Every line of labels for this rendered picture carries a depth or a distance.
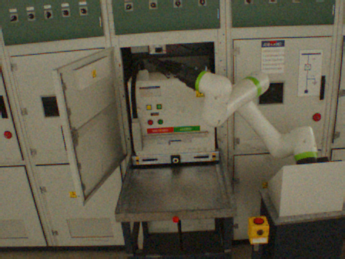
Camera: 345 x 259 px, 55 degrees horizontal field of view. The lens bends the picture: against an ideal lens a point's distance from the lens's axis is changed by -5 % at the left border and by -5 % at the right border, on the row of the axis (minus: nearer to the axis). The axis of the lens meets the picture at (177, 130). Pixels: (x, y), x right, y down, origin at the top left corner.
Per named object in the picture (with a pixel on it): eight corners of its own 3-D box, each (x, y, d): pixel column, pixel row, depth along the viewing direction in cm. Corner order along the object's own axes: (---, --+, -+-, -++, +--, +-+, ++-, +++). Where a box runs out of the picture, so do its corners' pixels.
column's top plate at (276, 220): (326, 184, 204) (326, 182, 203) (352, 216, 174) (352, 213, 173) (258, 191, 203) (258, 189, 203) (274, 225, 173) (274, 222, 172)
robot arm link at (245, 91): (239, 75, 169) (259, 83, 164) (235, 96, 176) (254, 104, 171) (198, 102, 144) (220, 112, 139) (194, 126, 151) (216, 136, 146)
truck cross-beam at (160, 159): (219, 160, 215) (219, 151, 213) (132, 165, 217) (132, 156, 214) (218, 156, 220) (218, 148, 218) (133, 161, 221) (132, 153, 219)
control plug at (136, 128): (142, 151, 202) (139, 123, 195) (134, 152, 202) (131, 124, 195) (143, 146, 209) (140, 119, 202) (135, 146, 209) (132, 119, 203)
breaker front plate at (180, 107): (214, 153, 214) (212, 79, 195) (136, 158, 215) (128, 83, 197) (214, 153, 215) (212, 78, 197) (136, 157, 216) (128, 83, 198)
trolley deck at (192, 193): (236, 216, 173) (236, 206, 171) (115, 222, 175) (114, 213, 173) (222, 156, 236) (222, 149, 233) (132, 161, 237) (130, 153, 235)
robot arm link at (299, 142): (299, 166, 191) (294, 135, 199) (323, 158, 180) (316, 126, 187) (286, 163, 184) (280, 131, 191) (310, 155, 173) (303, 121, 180)
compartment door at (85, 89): (73, 204, 183) (45, 70, 154) (119, 153, 239) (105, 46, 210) (84, 206, 181) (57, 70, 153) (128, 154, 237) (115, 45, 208)
